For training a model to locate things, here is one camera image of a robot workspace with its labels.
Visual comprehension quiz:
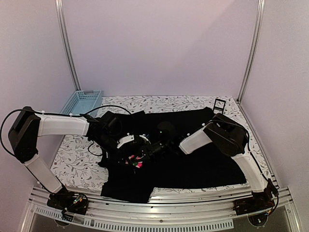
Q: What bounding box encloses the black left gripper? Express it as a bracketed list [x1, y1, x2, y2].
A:
[92, 133, 132, 168]

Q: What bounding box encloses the black t-shirt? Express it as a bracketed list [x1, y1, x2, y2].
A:
[99, 107, 246, 203]

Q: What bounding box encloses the pink flower plush brooch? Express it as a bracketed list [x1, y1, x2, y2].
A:
[125, 155, 144, 169]

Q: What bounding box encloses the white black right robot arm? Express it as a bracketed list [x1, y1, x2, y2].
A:
[138, 113, 279, 217]

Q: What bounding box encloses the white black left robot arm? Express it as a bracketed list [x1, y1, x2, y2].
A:
[8, 106, 134, 218]

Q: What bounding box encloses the small black brooch stand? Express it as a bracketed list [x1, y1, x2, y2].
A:
[213, 98, 226, 114]

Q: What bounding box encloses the floral patterned table mat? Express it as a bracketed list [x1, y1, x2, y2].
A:
[47, 95, 268, 195]

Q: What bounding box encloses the light blue plastic basket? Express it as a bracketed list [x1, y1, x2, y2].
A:
[60, 90, 102, 115]

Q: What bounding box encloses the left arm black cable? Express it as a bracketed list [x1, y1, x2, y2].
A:
[0, 104, 133, 158]

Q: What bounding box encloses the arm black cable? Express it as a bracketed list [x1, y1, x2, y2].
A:
[0, 104, 133, 158]
[188, 120, 280, 206]

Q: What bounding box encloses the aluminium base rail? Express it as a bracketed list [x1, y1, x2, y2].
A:
[21, 185, 301, 232]

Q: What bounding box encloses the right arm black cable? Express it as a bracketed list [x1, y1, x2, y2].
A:
[188, 120, 280, 206]

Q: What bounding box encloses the left aluminium frame post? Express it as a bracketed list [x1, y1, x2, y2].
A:
[55, 0, 82, 91]

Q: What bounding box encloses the aluminium frame post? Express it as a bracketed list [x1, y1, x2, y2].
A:
[55, 0, 82, 91]
[237, 0, 266, 104]

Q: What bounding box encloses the right aluminium frame post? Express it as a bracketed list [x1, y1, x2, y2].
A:
[237, 0, 266, 104]

